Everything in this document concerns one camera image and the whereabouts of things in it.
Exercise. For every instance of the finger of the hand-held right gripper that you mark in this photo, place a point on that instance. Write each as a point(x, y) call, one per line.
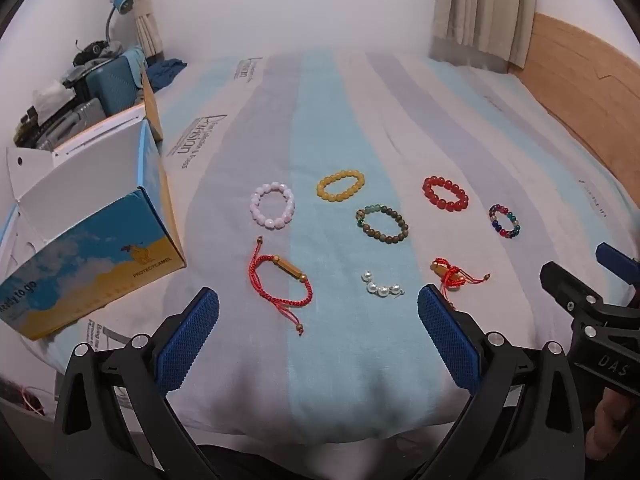
point(565, 282)
point(615, 260)

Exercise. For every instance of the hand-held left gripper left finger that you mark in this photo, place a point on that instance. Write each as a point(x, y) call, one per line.
point(187, 340)

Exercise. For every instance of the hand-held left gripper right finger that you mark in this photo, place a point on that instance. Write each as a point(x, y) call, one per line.
point(447, 340)

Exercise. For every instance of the blue and yellow cardboard box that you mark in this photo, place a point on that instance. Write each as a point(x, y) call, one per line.
point(100, 255)

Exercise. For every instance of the person's right hand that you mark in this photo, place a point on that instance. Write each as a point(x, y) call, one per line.
point(607, 420)

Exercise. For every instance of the white pearl strand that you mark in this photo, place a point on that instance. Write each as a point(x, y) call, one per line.
point(372, 287)

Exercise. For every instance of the grey suitcase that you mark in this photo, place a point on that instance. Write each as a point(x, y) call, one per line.
point(70, 122)

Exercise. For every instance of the striped bed sheet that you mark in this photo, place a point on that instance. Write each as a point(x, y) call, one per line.
point(325, 110)

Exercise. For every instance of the teal suitcase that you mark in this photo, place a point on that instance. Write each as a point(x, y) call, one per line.
point(112, 90)

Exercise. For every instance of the dark blue clothes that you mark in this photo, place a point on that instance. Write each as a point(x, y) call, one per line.
point(167, 75)

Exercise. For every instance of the wide beige curtain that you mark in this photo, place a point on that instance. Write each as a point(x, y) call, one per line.
point(480, 10)

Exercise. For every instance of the black items on suitcase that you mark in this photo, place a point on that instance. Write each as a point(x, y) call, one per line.
point(92, 52)

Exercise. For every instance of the narrow beige curtain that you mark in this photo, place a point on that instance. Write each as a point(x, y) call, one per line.
point(145, 25)

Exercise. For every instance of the blue desk lamp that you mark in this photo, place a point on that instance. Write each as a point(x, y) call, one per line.
point(120, 5)

